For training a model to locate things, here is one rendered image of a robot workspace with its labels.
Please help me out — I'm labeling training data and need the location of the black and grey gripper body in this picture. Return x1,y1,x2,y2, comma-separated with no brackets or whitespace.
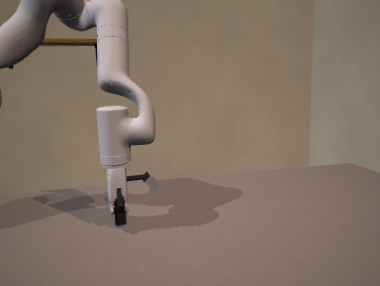
103,162,130,204

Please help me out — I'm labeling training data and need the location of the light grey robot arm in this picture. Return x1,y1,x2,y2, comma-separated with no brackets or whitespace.
0,0,155,166

